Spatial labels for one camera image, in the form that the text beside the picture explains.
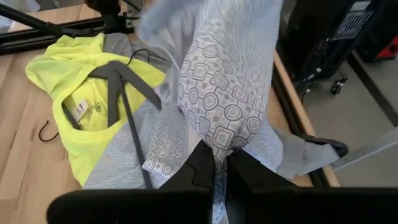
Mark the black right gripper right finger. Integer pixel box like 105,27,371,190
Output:
225,148,298,224

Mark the black wheeled equipment case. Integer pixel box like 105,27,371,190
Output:
276,0,389,96

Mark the black aluminium table frame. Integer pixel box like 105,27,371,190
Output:
0,2,349,189

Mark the silver rack pole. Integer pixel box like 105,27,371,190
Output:
331,127,398,170

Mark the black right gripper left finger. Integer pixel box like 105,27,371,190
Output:
160,139,216,192

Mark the yellow t-shirt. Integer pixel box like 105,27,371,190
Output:
24,32,167,187

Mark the blue patterned button shirt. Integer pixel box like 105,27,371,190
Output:
83,0,341,224

